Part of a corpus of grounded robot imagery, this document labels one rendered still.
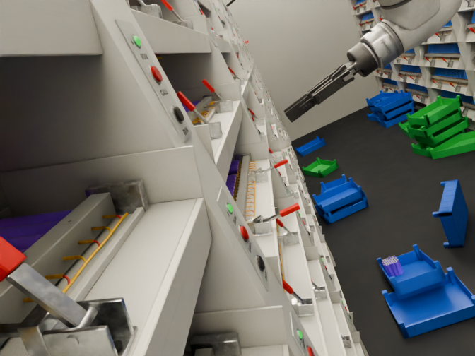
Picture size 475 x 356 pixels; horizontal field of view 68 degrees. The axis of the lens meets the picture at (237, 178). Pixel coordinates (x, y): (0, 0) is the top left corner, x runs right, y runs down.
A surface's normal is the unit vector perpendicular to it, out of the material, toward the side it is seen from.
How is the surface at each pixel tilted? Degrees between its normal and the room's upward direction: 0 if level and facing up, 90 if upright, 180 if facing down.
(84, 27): 108
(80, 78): 90
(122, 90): 90
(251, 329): 90
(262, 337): 90
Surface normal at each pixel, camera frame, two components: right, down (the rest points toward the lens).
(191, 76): -0.06, 0.34
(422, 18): 0.09, 0.53
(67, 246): 0.99, -0.13
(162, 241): -0.15, -0.93
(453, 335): -0.45, -0.85
